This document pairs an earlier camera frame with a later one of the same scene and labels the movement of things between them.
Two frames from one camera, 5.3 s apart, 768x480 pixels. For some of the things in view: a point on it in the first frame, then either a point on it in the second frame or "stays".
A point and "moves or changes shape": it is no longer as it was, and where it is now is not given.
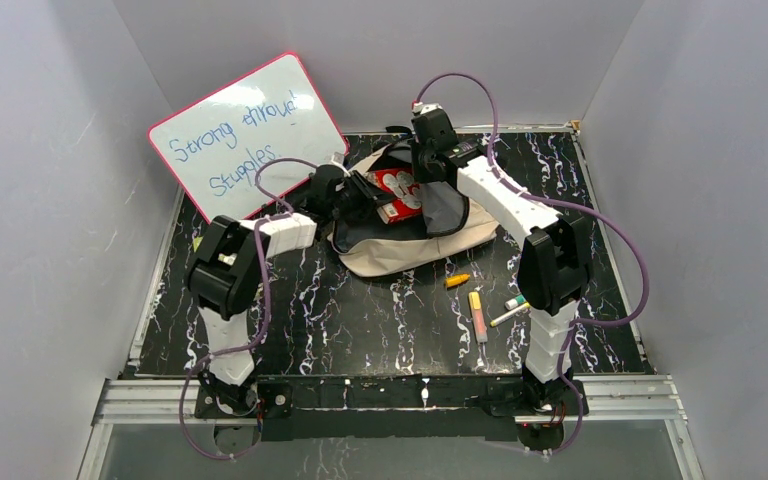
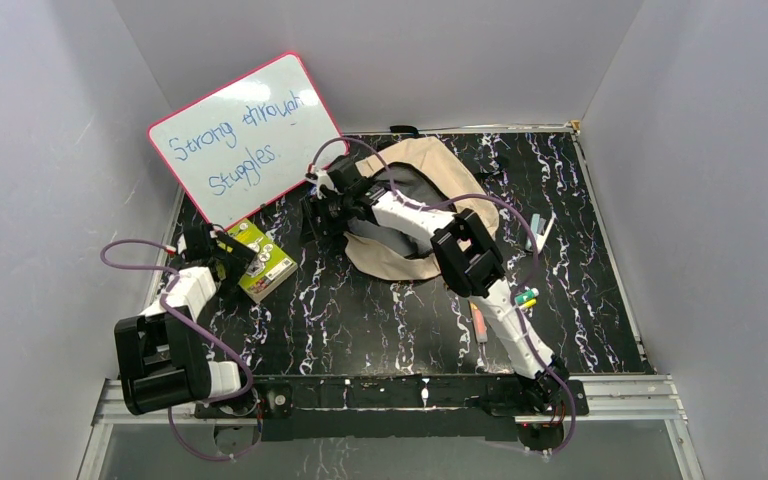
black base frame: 388,407 stays
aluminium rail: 606,399 stays
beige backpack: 449,223 moves or changes shape
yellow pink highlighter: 474,298 stays
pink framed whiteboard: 243,150 stays
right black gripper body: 420,157 → 333,212
